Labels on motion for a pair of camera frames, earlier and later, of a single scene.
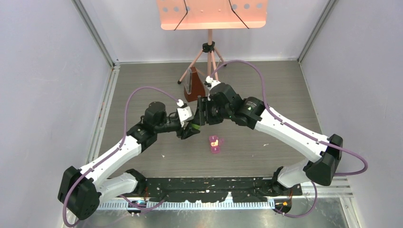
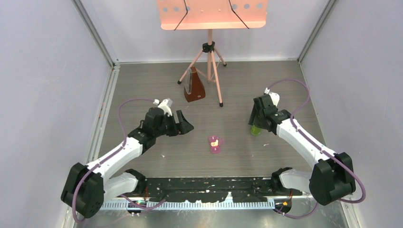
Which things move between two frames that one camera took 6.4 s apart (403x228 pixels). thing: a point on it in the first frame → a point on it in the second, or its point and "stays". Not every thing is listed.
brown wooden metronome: [194, 87] stays
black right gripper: [204, 104] → [254, 119]
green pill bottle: [197, 127] → [255, 130]
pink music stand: [208, 14] stays
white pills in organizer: [215, 144] stays
